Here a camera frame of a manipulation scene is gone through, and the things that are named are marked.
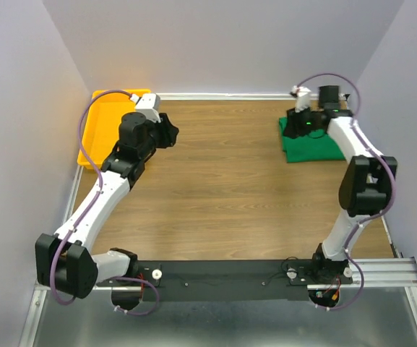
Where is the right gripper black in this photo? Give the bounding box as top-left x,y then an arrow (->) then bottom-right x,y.
281,103 -> 321,140

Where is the green t shirt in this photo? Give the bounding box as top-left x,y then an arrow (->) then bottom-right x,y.
278,117 -> 345,163

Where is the yellow plastic tray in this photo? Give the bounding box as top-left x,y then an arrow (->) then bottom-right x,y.
82,89 -> 151,168

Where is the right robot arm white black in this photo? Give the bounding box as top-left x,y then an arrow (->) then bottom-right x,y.
283,85 -> 397,283

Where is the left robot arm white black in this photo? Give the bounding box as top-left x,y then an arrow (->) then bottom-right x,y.
35,112 -> 179,299

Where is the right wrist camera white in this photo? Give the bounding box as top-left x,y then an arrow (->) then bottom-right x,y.
290,85 -> 311,113

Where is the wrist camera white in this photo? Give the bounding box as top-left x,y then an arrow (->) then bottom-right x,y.
290,85 -> 311,113
129,93 -> 161,123

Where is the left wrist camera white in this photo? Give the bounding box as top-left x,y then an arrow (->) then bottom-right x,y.
129,93 -> 161,123

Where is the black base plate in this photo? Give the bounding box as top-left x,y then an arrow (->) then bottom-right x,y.
111,257 -> 353,312

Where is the aluminium front rail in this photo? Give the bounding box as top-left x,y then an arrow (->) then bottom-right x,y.
34,258 -> 417,290

